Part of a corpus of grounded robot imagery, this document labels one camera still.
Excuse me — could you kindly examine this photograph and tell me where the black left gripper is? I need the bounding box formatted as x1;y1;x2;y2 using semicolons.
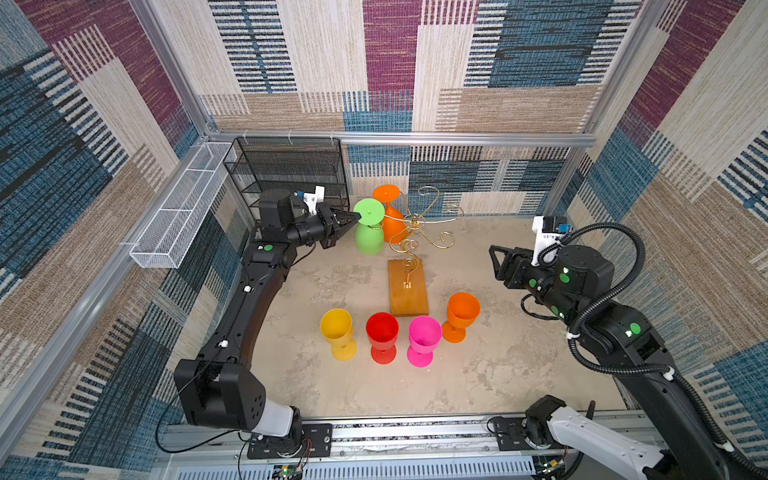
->
284;205;358;252

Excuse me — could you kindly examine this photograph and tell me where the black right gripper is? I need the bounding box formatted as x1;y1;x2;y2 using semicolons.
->
488;245;581;326

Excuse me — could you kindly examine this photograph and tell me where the green wine glass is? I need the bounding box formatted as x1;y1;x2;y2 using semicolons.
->
353;198;385;256

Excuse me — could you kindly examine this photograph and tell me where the orange wine glass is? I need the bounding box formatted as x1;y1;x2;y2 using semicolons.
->
373;185;407;245
442;292;481;343

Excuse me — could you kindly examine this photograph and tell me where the pink wine glass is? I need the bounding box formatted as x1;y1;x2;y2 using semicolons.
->
407;316;442;368

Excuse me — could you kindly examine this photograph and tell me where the yellow wine glass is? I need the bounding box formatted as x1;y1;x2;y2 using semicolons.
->
321;309;357;361

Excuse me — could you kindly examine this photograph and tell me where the red wine glass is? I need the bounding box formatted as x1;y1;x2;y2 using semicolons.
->
366;312;399;365

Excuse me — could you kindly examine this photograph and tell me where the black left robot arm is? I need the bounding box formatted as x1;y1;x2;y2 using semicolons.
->
174;189;361;438

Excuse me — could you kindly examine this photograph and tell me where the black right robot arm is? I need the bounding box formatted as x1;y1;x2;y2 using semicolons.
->
489;216;767;479

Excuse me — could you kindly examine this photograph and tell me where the orange wooden rack base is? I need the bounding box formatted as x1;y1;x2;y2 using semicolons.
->
388;260;429;317

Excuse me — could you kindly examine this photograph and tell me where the black mesh shelf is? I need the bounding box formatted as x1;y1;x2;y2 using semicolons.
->
223;137;350;219

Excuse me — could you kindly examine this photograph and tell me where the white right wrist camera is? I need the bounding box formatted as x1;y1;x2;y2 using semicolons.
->
531;216;572;266

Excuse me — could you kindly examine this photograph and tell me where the gold wire glass rack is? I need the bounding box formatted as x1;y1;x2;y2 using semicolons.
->
388;185;465;263

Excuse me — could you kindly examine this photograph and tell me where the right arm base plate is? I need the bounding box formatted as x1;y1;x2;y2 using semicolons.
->
486;416;567;451

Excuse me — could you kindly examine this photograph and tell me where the white mesh wall basket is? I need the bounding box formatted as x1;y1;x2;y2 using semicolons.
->
130;142;231;269

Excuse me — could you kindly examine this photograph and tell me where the aluminium front rail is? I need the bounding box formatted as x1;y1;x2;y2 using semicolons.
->
155;413;673;480

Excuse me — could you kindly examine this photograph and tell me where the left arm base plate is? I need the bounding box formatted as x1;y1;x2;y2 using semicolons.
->
246;423;333;460

